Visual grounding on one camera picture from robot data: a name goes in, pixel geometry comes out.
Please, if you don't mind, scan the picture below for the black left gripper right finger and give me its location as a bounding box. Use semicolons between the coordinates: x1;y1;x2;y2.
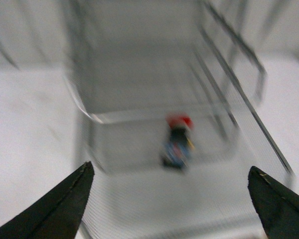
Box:
248;166;299;239

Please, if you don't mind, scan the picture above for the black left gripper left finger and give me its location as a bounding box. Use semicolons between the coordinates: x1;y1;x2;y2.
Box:
0;161;95;239

